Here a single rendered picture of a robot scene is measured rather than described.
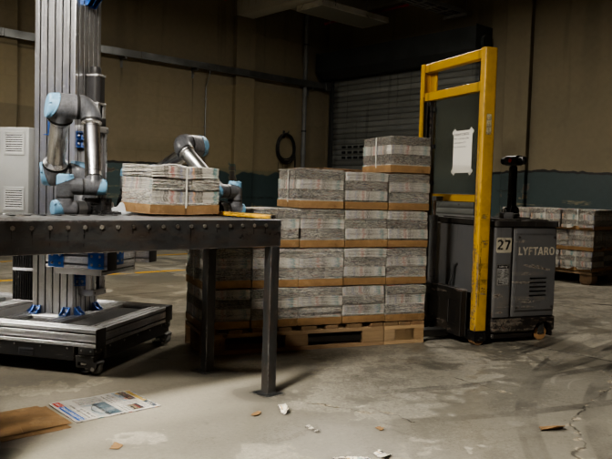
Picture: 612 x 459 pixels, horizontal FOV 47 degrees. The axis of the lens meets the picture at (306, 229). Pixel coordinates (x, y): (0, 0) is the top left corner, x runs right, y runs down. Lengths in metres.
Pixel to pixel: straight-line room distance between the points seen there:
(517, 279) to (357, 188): 1.24
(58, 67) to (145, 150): 7.23
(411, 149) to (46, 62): 2.16
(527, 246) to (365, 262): 1.11
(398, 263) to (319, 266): 0.54
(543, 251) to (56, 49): 3.20
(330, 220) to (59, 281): 1.56
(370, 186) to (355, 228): 0.27
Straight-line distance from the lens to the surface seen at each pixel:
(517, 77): 10.91
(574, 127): 10.47
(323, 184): 4.15
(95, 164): 3.37
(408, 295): 4.48
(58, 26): 4.10
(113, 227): 2.75
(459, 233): 4.91
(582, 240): 8.37
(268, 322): 3.22
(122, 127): 11.05
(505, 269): 4.68
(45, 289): 4.10
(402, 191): 4.38
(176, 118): 11.52
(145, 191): 3.32
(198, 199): 3.40
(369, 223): 4.29
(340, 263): 4.21
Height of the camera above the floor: 0.93
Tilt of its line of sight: 3 degrees down
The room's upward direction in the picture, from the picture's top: 2 degrees clockwise
